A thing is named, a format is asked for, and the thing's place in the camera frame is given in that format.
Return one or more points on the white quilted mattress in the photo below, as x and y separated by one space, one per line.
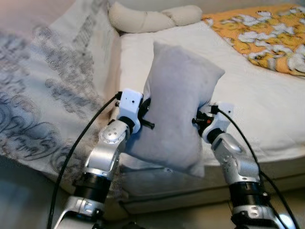
257 105

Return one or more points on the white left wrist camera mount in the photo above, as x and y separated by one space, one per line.
129 107

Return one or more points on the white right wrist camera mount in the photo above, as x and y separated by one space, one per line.
220 126

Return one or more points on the grey swirl patterned sheet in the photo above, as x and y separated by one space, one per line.
52 86

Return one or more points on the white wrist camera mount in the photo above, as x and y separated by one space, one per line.
220 126
129 107

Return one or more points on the yellow orange cartoon blanket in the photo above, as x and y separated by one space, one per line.
262 38

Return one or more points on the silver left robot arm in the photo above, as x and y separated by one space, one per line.
102 162

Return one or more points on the grey bed base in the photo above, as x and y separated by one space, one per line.
181 191

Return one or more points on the beige bolster pillow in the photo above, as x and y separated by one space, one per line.
143 19

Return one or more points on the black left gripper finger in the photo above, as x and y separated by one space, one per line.
147 125

